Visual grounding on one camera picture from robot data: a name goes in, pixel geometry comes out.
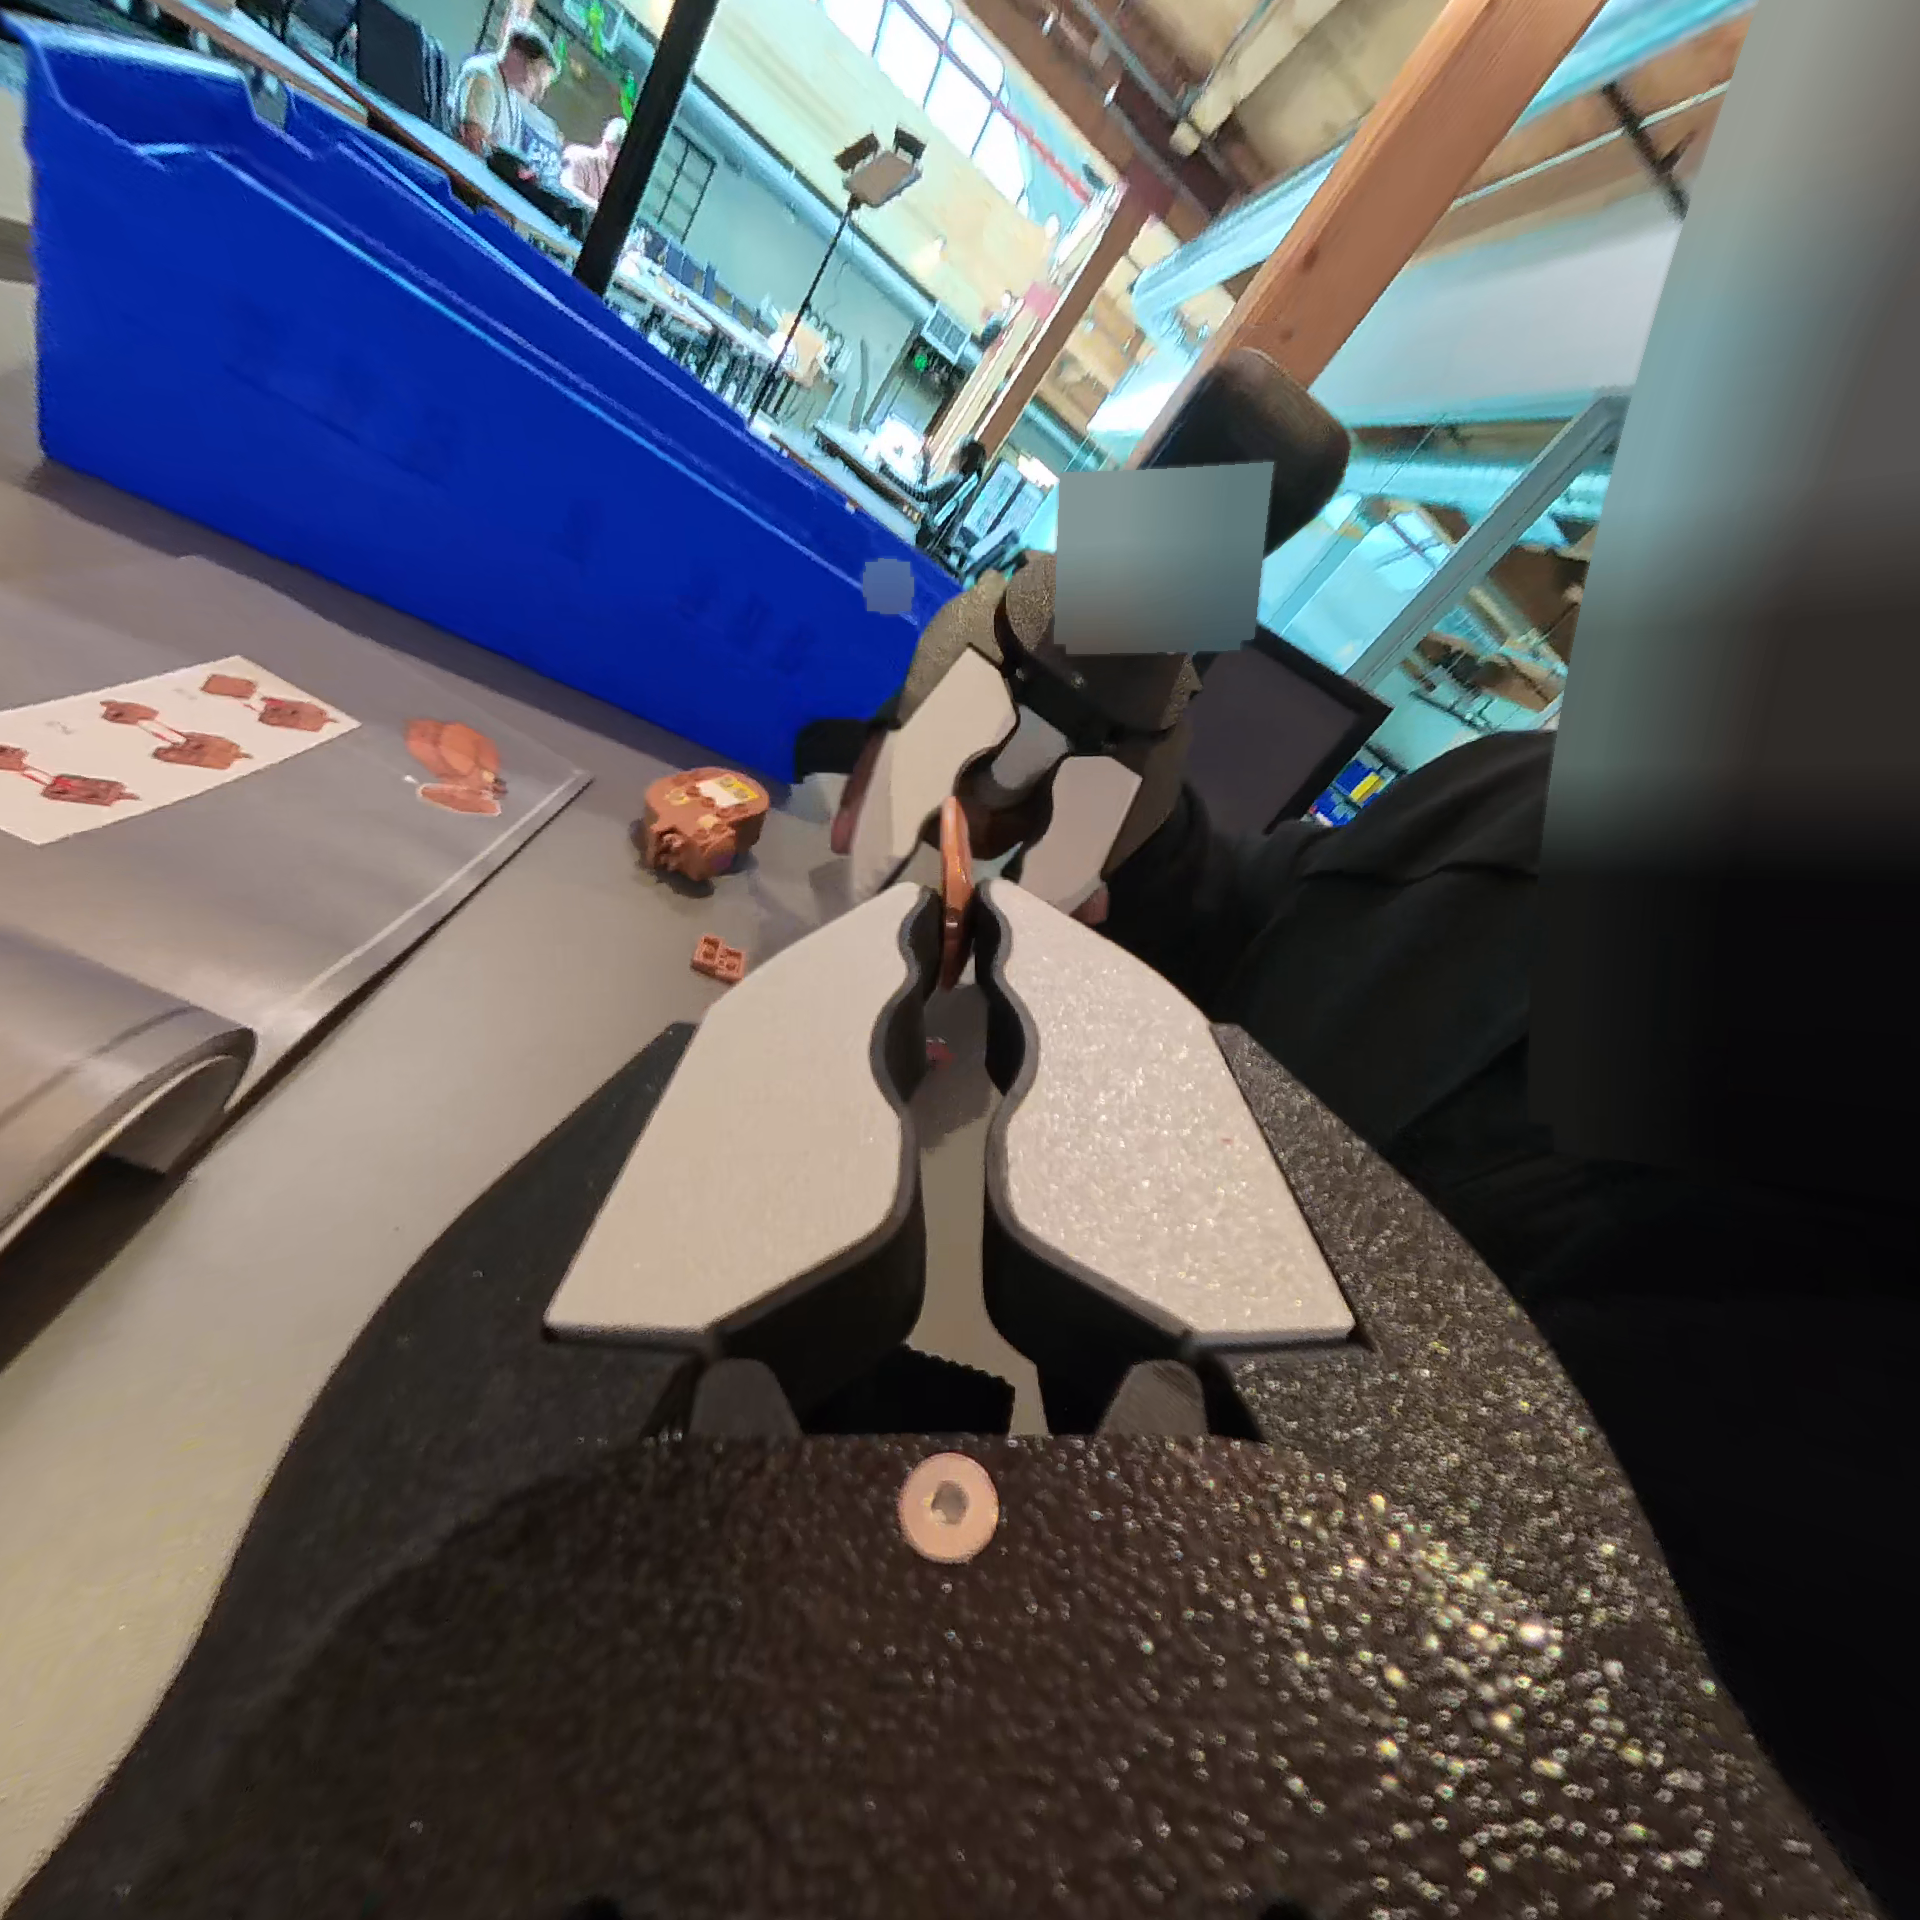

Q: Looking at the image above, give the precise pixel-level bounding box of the brown brick model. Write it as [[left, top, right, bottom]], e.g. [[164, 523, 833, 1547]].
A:
[[641, 762, 778, 881]]

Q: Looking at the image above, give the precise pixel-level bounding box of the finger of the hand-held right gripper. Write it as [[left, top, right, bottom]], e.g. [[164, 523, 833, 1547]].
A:
[[845, 651, 1025, 904], [984, 717, 1162, 920]]

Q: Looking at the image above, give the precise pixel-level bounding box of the person's right forearm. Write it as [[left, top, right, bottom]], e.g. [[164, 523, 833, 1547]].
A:
[[1106, 731, 1565, 1162]]

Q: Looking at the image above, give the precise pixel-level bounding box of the blue plastic bin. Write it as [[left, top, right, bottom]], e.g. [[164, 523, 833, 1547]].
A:
[[20, 18, 965, 784]]

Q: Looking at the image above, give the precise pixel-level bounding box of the wooden beam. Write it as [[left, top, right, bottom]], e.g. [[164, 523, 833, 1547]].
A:
[[972, 192, 1153, 454], [1228, 0, 1609, 387]]

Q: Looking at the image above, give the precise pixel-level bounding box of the dark monitor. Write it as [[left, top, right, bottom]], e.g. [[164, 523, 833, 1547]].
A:
[[1197, 625, 1393, 829]]

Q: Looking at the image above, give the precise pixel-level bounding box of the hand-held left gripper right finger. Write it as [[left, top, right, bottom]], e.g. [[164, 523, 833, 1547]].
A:
[[972, 874, 1363, 1345]]

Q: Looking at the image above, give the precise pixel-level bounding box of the grey instruction booklet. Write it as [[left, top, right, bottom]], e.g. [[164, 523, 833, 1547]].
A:
[[0, 575, 597, 1249]]

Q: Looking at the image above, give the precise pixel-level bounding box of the black pole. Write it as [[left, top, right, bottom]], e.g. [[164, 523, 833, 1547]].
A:
[[573, 0, 722, 297]]

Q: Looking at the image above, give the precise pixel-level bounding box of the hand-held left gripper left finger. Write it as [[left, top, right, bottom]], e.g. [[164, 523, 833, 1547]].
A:
[[539, 880, 923, 1345]]

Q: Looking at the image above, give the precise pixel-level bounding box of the brown curved brick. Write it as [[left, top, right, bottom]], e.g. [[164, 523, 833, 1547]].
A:
[[930, 793, 987, 994]]

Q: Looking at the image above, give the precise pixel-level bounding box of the light stand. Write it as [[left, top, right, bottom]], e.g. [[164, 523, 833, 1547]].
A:
[[747, 126, 928, 425]]

